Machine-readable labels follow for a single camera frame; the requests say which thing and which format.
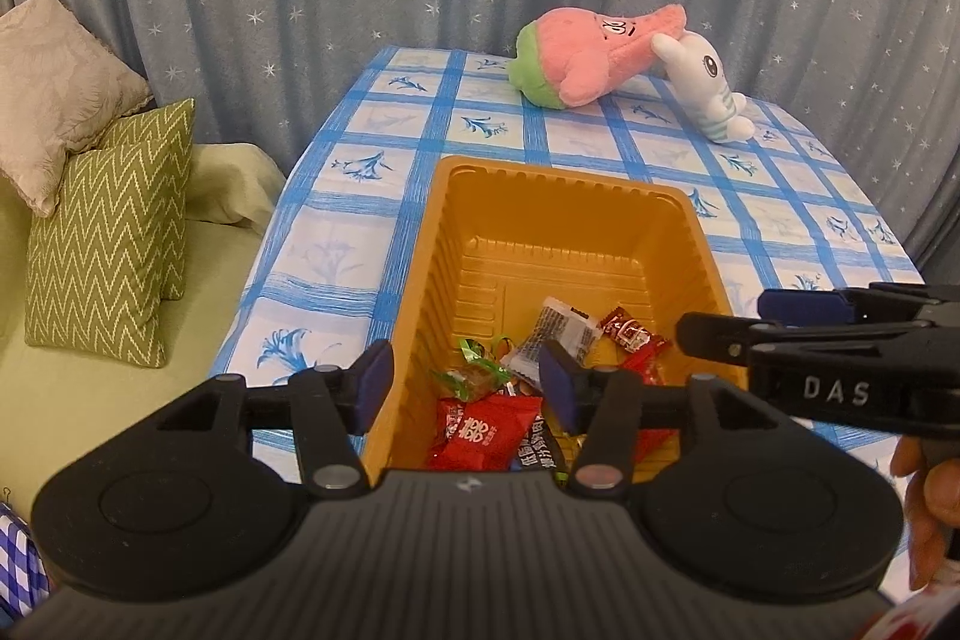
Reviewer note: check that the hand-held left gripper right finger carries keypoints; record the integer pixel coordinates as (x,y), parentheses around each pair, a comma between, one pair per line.
(559,385)

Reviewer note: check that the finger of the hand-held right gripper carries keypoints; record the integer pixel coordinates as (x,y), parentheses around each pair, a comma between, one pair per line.
(720,344)
(806,308)

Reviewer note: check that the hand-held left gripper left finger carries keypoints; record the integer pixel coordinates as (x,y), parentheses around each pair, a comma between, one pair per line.
(375,385)

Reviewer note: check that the black and white snack packet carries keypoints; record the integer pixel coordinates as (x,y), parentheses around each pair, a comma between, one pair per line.
(566,329)

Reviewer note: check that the black green snack packet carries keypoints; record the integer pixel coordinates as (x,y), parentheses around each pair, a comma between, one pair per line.
(538,449)

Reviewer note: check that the green candy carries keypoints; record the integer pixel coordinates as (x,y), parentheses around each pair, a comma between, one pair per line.
(476,379)

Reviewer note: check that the small red snack packet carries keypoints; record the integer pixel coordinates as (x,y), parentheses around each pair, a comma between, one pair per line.
(630,334)

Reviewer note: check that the large red snack packet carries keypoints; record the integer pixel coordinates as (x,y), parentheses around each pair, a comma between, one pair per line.
(652,445)
(480,434)

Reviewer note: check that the orange plastic tray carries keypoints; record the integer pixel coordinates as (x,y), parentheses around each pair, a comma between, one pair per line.
(555,220)

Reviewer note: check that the person's right hand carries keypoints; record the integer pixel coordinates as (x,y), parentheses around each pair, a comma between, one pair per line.
(926,520)

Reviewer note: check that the person's red white garment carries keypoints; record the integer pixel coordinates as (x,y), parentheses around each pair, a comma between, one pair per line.
(922,621)

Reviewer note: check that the white rabbit plush toy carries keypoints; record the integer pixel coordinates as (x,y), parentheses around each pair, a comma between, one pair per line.
(705,78)

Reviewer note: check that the green zigzag pillow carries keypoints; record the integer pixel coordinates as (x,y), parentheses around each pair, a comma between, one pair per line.
(90,257)
(176,197)

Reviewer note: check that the blue checked tablecloth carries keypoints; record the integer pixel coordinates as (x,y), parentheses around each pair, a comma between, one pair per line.
(480,123)

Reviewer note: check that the pink plush toy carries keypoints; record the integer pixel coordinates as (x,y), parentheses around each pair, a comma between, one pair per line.
(585,55)

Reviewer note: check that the blue white checked cloth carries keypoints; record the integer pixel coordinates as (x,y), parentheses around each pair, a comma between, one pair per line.
(19,565)

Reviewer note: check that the beige pillow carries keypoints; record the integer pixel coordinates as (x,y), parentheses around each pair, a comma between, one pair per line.
(60,78)

